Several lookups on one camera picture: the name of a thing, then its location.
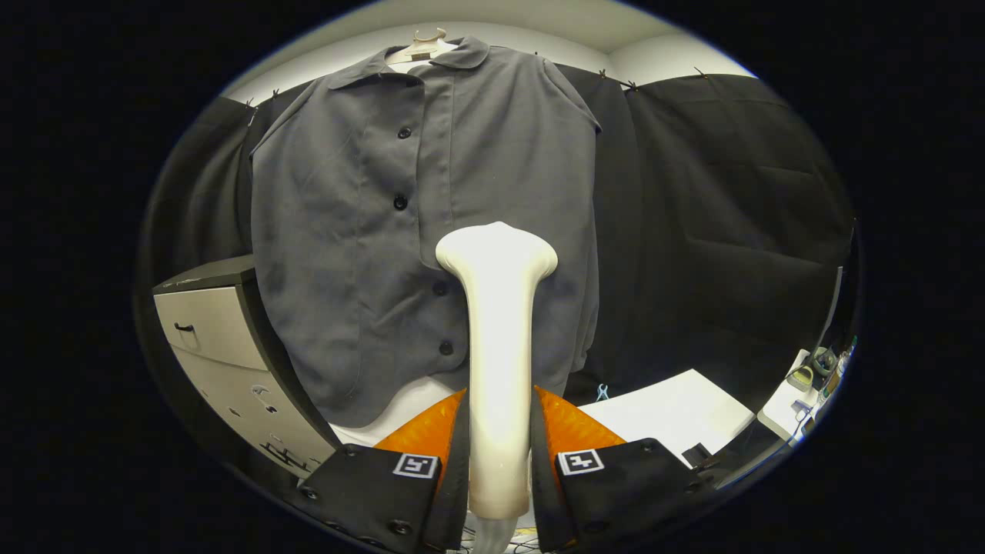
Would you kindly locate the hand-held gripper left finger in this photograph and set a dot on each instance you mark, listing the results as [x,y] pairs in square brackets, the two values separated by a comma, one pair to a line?
[454,500]

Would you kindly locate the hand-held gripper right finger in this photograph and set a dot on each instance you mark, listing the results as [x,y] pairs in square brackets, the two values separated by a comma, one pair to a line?
[548,508]

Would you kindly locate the grey button shirt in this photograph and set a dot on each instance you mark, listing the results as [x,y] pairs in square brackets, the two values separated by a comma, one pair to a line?
[346,231]

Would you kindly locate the white mannequin torso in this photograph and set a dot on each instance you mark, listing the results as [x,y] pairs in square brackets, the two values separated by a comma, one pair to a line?
[408,404]

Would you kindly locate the small blue clip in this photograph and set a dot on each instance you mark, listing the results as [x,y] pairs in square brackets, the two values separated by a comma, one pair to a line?
[602,392]

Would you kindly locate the white low platform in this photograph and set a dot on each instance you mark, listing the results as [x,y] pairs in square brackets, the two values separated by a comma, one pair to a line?
[669,412]

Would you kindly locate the small black box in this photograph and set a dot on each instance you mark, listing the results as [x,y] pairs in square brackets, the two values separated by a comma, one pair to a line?
[696,455]

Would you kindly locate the white side table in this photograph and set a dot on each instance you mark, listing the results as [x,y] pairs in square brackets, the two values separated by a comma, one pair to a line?
[777,408]

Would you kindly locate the pale tape roll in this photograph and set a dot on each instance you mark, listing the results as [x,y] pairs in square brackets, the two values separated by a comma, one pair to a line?
[800,379]

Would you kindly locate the grey drawer cabinet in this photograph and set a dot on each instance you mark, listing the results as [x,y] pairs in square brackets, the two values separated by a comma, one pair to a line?
[215,323]

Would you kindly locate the group of small bottles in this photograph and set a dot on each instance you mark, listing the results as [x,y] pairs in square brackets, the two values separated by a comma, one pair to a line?
[835,369]

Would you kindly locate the dark computer monitor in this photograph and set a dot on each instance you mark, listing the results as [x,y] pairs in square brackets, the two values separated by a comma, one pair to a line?
[846,292]

